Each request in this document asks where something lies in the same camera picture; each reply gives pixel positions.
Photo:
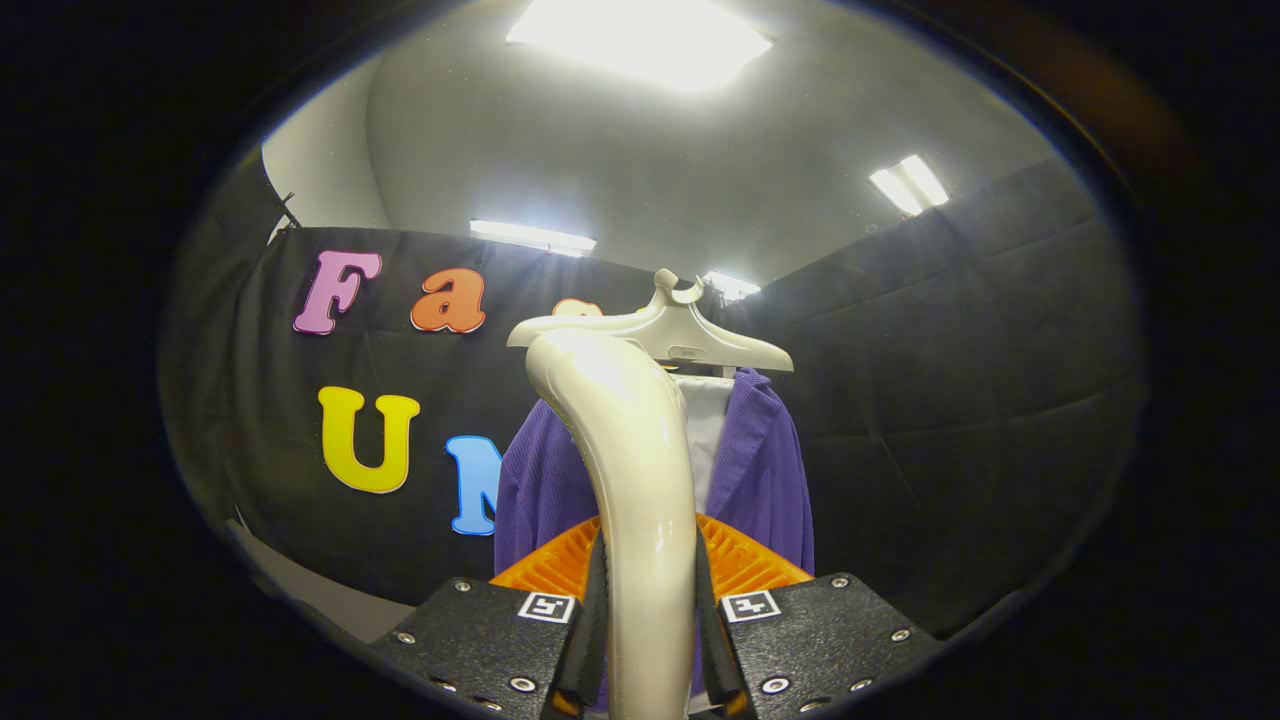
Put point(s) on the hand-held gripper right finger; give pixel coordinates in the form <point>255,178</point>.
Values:
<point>705,630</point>

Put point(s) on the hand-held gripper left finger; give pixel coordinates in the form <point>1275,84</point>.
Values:
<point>597,620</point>

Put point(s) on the white garment steamer head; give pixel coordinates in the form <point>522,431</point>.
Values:
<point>640,480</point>

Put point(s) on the white shirt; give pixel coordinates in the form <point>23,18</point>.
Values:
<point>705,430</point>

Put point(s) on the white clothes hanger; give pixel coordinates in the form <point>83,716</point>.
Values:
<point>700,340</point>

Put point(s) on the grey cabinet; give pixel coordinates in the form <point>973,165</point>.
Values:
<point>320,590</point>

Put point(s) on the small ceiling light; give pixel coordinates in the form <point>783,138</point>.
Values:
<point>730,285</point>

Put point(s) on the long ceiling light strip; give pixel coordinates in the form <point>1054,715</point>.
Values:
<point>533,237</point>

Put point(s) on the double ceiling light panel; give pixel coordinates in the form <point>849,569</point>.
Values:
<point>910,185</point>

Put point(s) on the large square ceiling light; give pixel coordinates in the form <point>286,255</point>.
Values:
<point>640,40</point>

